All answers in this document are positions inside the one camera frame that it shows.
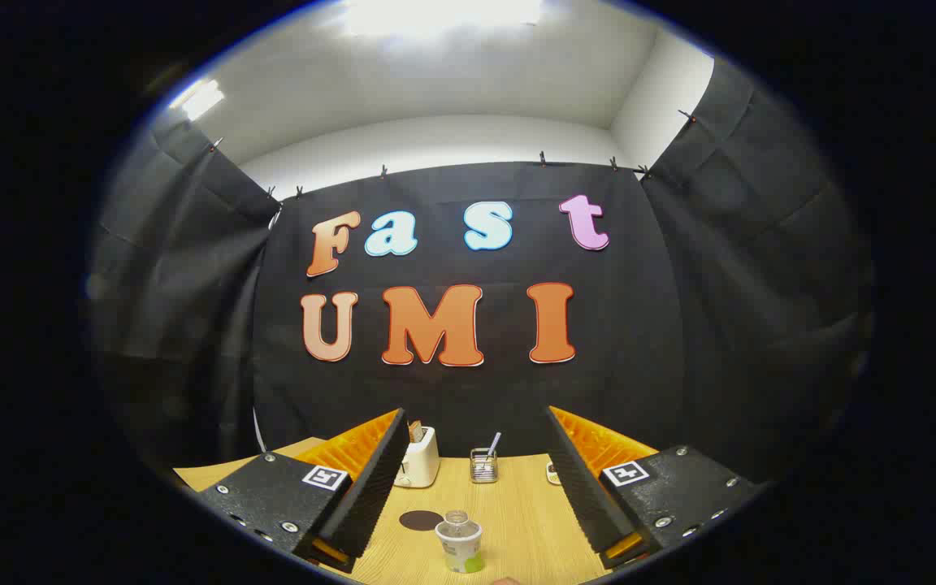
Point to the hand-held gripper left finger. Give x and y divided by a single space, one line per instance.
370 487

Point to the round dark brown coaster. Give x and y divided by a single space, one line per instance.
419 521

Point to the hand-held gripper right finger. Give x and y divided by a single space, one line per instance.
578 487

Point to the white divided snack dish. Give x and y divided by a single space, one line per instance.
552 473

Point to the long ceiling light strip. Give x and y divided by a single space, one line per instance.
200 99

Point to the clear juice bottle green label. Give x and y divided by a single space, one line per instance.
460 543

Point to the wooden table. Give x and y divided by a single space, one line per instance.
517 508

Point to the rectangular ceiling light panel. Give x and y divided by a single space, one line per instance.
444 16

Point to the cream toaster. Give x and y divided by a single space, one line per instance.
419 463

